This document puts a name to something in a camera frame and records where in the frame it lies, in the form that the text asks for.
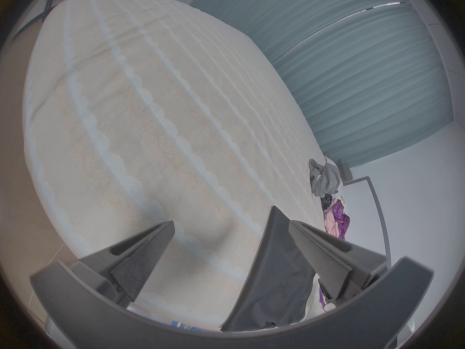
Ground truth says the grey garment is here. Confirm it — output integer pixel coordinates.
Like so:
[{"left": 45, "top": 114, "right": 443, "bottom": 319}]
[{"left": 308, "top": 158, "right": 342, "bottom": 200}]

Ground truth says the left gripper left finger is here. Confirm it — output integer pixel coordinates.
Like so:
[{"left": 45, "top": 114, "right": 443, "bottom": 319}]
[{"left": 71, "top": 221, "right": 176, "bottom": 304}]

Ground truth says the black T-shirt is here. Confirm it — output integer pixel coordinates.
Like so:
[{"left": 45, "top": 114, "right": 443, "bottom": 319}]
[{"left": 220, "top": 206, "right": 317, "bottom": 333}]

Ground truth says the purple garment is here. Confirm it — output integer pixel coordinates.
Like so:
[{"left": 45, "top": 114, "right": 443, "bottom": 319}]
[{"left": 318, "top": 199, "right": 352, "bottom": 309}]

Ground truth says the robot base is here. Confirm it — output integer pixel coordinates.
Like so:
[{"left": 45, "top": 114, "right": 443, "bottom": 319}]
[{"left": 125, "top": 302, "right": 206, "bottom": 333}]

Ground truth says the blue-green curtain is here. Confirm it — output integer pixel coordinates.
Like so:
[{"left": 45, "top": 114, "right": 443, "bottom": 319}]
[
  {"left": 189, "top": 0, "right": 406, "bottom": 65},
  {"left": 271, "top": 2, "right": 453, "bottom": 167}
]

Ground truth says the pink garment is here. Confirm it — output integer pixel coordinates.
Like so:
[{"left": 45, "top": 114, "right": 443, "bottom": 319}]
[{"left": 323, "top": 207, "right": 344, "bottom": 238}]

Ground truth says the white printed pillow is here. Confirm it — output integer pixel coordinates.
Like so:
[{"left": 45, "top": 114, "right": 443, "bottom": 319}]
[{"left": 323, "top": 154, "right": 346, "bottom": 200}]

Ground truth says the grey bedside table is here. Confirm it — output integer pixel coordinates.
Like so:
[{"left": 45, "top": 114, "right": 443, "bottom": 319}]
[{"left": 335, "top": 160, "right": 354, "bottom": 182}]

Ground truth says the bed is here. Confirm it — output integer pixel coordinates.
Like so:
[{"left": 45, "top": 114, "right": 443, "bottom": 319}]
[{"left": 23, "top": 0, "right": 392, "bottom": 332}]

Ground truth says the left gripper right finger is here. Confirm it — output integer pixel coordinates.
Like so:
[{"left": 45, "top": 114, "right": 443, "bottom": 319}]
[{"left": 289, "top": 221, "right": 389, "bottom": 301}]

